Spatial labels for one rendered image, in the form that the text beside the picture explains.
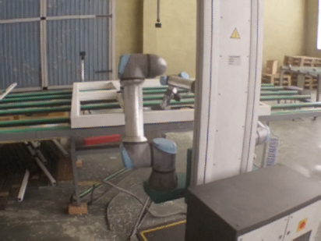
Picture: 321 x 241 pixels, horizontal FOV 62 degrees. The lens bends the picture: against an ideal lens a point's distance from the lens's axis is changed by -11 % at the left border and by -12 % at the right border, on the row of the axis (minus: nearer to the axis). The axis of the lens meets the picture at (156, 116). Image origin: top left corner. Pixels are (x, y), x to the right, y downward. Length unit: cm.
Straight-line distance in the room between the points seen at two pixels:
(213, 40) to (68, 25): 725
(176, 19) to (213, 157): 771
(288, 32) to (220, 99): 985
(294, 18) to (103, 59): 688
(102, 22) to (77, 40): 85
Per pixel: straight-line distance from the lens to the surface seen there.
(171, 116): 203
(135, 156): 137
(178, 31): 893
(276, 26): 1074
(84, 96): 277
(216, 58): 127
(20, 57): 850
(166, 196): 146
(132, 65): 138
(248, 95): 141
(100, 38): 838
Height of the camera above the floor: 144
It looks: 16 degrees down
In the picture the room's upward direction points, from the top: 1 degrees clockwise
